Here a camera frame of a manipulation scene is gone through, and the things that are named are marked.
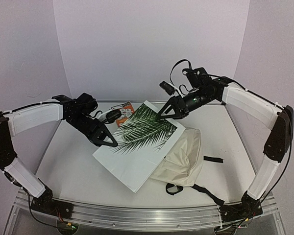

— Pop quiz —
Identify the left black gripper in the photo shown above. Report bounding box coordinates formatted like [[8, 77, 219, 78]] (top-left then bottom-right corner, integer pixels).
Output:
[[66, 113, 119, 149]]

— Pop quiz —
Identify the orange comic book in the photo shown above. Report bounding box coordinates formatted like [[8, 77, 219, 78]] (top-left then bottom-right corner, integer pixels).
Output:
[[111, 101, 135, 127]]

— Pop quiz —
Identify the white palm leaf book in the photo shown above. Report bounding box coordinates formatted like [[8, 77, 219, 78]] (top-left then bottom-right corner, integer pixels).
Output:
[[93, 100, 185, 193]]

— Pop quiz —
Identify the beige canvas backpack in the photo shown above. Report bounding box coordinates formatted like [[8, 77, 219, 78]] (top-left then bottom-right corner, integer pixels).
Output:
[[150, 128, 224, 206]]

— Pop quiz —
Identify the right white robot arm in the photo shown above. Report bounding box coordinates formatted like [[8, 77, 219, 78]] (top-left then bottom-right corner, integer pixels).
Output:
[[157, 74, 294, 202]]

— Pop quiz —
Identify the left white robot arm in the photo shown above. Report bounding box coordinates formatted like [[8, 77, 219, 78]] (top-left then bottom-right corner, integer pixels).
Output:
[[0, 93, 121, 213]]

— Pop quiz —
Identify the aluminium table edge rail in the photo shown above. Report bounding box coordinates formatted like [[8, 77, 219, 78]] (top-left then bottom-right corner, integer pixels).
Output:
[[97, 98, 226, 106]]

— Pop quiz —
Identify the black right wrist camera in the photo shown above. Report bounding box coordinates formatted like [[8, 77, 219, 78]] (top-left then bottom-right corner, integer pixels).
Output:
[[159, 59, 211, 96]]

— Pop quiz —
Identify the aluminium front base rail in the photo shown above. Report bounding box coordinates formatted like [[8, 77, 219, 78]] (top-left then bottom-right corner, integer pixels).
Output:
[[3, 185, 286, 235]]

